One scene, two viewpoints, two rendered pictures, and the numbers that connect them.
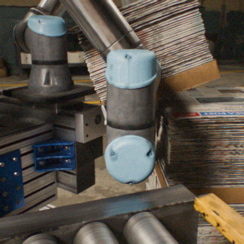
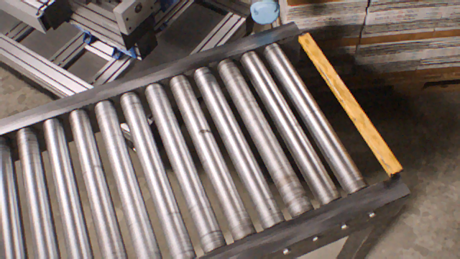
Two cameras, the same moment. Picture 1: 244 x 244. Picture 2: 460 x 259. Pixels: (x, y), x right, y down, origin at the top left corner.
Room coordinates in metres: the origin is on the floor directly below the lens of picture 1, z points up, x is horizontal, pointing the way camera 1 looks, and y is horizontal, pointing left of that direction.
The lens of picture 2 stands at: (-0.39, 0.06, 1.63)
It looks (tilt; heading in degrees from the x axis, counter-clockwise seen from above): 58 degrees down; 4
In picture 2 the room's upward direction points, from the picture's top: 6 degrees counter-clockwise
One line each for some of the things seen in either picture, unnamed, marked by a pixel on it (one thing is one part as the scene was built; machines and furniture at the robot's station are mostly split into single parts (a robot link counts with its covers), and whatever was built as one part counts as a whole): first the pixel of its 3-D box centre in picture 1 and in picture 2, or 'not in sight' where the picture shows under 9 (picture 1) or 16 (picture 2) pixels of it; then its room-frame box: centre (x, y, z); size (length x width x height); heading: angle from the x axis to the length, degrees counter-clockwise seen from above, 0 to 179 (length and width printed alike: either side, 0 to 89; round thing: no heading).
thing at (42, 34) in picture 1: (47, 37); not in sight; (1.15, 0.24, 0.98); 0.13 x 0.12 x 0.14; 33
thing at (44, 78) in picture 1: (50, 73); not in sight; (1.14, 0.24, 0.87); 0.15 x 0.15 x 0.10
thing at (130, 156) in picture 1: (129, 148); (264, 1); (0.51, -0.01, 0.84); 0.11 x 0.08 x 0.09; 0
